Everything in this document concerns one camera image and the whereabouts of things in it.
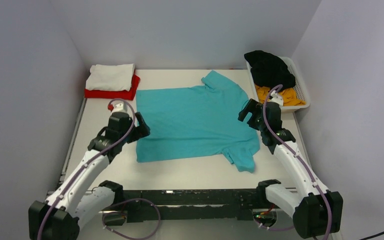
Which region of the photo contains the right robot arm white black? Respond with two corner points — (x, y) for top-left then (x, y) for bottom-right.
(238, 99), (343, 239)

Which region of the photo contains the yellow t shirt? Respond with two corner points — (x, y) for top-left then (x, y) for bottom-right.
(254, 84), (307, 107)

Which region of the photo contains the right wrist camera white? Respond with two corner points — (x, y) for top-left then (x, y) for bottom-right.
(269, 91), (284, 107)

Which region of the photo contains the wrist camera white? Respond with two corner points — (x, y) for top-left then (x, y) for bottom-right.
(107, 101), (128, 114)
(269, 91), (284, 107)

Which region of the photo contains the white folded t shirt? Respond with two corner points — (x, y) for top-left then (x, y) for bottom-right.
(85, 63), (135, 92)

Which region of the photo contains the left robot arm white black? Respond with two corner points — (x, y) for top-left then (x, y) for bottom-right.
(28, 110), (150, 240)

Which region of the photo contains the teal t shirt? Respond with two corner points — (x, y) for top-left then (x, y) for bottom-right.
(136, 71), (260, 173)

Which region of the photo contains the black cable corner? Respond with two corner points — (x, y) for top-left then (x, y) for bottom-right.
(359, 221), (384, 240)

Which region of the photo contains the white plastic basket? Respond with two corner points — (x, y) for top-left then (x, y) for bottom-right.
(246, 56), (311, 113)

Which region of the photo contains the black t shirt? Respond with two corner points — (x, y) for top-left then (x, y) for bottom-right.
(244, 50), (296, 91)

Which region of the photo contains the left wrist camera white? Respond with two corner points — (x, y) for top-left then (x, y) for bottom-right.
(107, 101), (128, 114)

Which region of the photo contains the red folded t shirt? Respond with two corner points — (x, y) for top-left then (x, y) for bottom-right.
(84, 74), (141, 101)

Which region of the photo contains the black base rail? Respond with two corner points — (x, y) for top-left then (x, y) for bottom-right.
(90, 188), (289, 223)

